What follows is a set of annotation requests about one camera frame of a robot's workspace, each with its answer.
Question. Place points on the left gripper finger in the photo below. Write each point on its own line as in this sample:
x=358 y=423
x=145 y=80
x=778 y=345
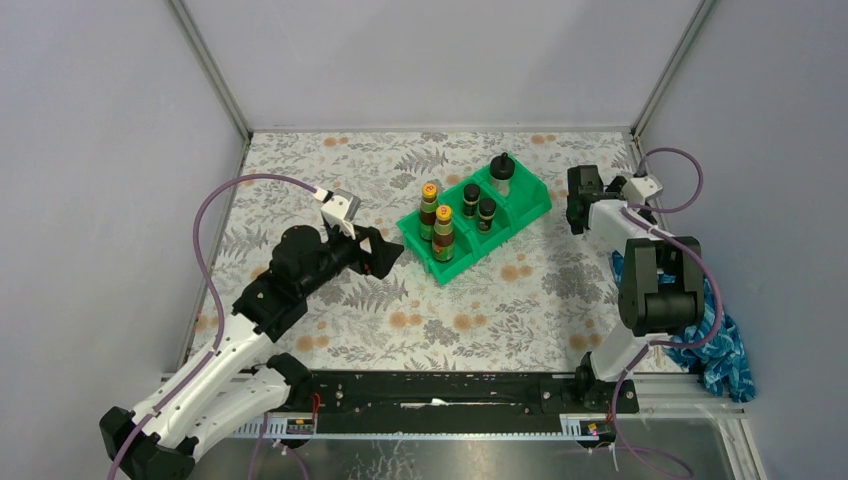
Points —
x=381 y=256
x=370 y=236

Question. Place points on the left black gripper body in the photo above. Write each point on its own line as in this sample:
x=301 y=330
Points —
x=343 y=252

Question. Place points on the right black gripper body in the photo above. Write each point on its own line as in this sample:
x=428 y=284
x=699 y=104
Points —
x=616 y=186

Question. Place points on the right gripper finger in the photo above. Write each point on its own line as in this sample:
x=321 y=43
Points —
x=584 y=180
x=576 y=214

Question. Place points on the green cap chili sauce bottle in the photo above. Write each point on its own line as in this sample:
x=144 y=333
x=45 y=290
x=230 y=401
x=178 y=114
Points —
x=443 y=235

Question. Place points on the yellow cap sauce bottle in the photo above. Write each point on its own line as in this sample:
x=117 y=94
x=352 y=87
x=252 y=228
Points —
x=427 y=210

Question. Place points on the large clear black lid jar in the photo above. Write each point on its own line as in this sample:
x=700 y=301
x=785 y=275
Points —
x=501 y=171

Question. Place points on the small black cap spice jar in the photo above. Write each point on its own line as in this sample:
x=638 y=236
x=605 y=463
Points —
x=471 y=197

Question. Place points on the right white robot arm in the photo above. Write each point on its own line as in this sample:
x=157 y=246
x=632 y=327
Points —
x=660 y=289

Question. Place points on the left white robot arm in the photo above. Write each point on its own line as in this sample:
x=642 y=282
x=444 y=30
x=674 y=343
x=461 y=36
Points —
x=165 y=435

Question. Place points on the green bin near section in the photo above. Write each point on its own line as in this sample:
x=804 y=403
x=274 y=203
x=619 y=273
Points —
x=466 y=248

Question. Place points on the floral table mat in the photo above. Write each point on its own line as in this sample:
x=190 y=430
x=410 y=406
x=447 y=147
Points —
x=538 y=302

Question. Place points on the blue patterned cloth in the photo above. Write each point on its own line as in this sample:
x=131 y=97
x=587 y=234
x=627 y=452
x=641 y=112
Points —
x=722 y=364

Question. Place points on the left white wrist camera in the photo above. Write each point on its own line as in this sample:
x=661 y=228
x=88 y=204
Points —
x=338 y=210

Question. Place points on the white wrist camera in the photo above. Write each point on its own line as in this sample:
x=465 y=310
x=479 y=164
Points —
x=641 y=189
x=338 y=210

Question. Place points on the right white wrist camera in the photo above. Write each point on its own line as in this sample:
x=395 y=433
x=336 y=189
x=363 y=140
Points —
x=641 y=189

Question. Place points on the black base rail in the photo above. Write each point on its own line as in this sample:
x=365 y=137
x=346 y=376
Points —
x=420 y=395

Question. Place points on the white slotted cable duct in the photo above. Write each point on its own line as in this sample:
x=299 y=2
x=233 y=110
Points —
x=441 y=427

